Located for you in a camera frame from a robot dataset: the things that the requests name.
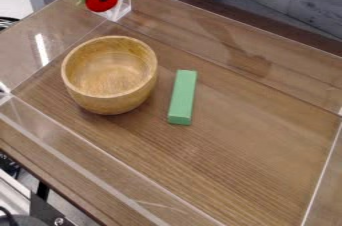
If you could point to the red knitted fruit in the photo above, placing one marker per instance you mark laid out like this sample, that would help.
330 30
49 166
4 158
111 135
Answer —
97 5

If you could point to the wooden bowl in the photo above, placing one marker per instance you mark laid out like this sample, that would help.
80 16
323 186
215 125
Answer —
109 74

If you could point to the green rectangular block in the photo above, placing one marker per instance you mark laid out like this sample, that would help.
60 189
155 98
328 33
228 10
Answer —
181 98

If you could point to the clear acrylic corner bracket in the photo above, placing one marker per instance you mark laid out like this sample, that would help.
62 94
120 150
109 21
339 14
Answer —
117 12

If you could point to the clear acrylic enclosure wall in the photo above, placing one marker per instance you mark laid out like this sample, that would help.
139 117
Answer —
258 160

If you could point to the black clamp with cable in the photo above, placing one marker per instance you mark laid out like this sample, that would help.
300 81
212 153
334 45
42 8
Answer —
29 212

